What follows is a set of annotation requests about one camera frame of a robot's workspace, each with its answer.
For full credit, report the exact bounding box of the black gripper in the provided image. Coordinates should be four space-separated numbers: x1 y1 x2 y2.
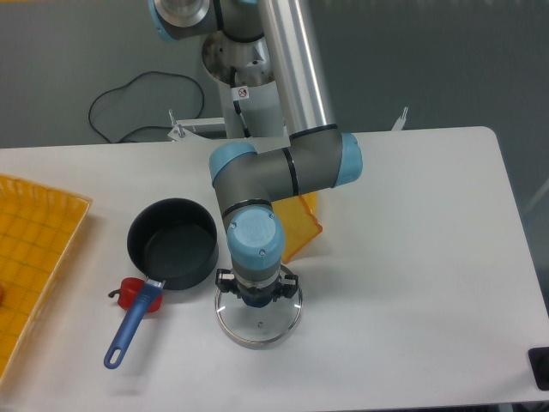
215 268 299 308

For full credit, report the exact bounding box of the glass pot lid blue knob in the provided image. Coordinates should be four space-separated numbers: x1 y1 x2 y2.
214 281 303 349

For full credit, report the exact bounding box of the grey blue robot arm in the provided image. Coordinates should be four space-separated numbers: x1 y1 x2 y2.
148 1 363 307

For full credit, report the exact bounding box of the orange cheese wedge toy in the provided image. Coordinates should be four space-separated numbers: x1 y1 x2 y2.
273 195 323 264

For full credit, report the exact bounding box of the yellow toy pepper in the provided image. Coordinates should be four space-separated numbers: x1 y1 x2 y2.
303 191 317 215

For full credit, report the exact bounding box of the red toy pepper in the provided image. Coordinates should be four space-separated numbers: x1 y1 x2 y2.
107 277 163 313

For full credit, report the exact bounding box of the yellow plastic basket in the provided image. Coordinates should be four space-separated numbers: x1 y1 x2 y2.
1 174 93 379

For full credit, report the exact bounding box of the black object table corner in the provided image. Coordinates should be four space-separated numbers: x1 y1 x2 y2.
528 347 549 391

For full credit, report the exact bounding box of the black pot blue handle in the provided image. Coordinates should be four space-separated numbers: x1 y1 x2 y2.
103 198 219 369

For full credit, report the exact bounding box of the white bracket behind table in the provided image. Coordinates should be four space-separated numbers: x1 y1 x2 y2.
391 106 409 131

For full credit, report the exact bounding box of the black cable on floor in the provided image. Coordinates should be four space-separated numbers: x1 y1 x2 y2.
87 70 205 144

